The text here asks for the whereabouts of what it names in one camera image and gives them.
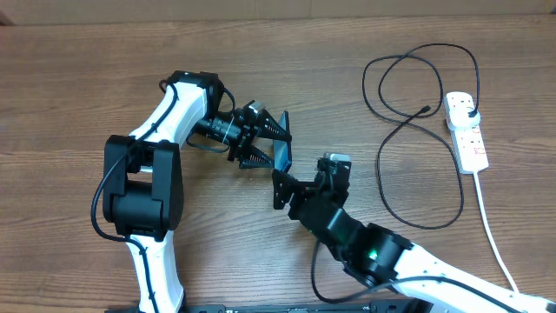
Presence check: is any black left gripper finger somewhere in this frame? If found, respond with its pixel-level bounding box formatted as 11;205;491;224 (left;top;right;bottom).
238;144;275;169
256;111;292;142

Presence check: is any blue Samsung Galaxy smartphone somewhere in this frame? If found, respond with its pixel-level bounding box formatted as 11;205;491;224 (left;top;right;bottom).
273;111;292;173

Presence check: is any black USB charging cable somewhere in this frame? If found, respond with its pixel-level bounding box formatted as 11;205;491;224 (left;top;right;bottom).
361;43;481;230

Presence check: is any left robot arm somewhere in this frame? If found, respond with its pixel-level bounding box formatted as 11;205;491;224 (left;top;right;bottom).
90;70;292;312

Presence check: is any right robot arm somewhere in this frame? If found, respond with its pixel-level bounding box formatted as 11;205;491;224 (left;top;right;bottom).
272;154;555;312

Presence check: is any white charger adapter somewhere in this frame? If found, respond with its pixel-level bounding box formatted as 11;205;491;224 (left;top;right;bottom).
446;108;481;131

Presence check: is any white power strip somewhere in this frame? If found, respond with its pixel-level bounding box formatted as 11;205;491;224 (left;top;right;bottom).
444;91;489;174

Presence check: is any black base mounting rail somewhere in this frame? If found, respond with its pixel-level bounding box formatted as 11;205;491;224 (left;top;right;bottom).
103;298;435;313

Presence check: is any white power strip cord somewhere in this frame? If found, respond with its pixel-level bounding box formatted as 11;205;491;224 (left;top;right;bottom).
472;171;520;293

